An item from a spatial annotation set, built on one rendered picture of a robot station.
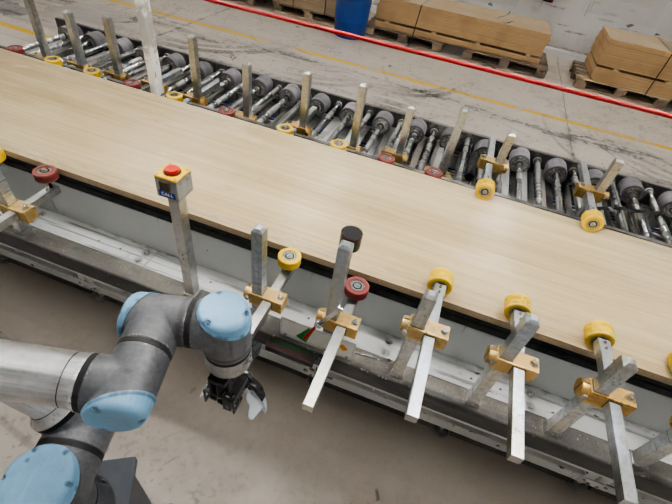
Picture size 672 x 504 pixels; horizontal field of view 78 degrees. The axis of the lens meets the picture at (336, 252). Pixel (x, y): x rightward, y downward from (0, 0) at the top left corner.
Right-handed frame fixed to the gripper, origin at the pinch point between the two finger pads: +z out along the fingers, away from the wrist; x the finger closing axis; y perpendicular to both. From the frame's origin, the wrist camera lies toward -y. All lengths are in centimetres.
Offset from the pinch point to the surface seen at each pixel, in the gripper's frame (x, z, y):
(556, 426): 85, 18, -37
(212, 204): -47, 4, -64
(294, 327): -0.1, 17.0, -35.6
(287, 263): -9.4, 3.2, -48.6
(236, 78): -107, 12, -186
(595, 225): 95, 0, -123
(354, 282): 13, 3, -51
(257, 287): -13.8, 4.6, -36.1
